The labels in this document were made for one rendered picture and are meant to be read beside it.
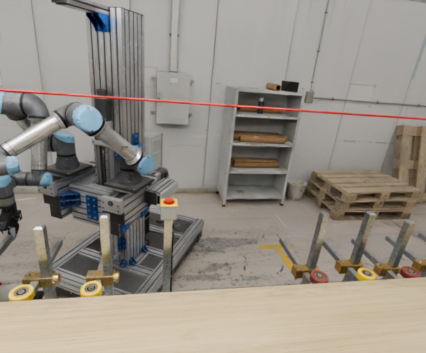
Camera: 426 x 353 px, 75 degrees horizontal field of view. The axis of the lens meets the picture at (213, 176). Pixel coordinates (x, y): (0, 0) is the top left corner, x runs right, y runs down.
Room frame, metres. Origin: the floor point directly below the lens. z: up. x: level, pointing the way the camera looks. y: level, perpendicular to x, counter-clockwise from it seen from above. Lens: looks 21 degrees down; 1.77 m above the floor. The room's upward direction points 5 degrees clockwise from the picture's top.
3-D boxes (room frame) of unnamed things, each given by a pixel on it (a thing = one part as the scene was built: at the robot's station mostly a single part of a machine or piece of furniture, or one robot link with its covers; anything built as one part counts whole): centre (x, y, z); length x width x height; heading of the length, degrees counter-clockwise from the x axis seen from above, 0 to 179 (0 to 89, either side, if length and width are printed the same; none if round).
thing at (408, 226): (1.30, -1.04, 0.87); 0.03 x 0.03 x 0.48; 12
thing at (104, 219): (0.99, 0.43, 0.92); 0.03 x 0.03 x 0.48; 12
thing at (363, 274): (1.11, -0.78, 0.85); 0.08 x 0.08 x 0.11
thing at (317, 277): (1.06, -0.54, 0.85); 0.08 x 0.08 x 0.11
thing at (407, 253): (1.40, -1.23, 0.81); 0.43 x 0.03 x 0.04; 12
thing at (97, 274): (0.99, 0.45, 0.84); 0.13 x 0.06 x 0.05; 102
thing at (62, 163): (1.78, 1.00, 1.09); 0.15 x 0.15 x 0.10
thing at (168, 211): (1.05, 0.17, 1.18); 0.07 x 0.07 x 0.08; 12
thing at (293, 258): (1.25, -0.50, 0.82); 0.43 x 0.03 x 0.04; 12
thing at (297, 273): (1.19, -0.53, 0.82); 0.13 x 0.06 x 0.05; 102
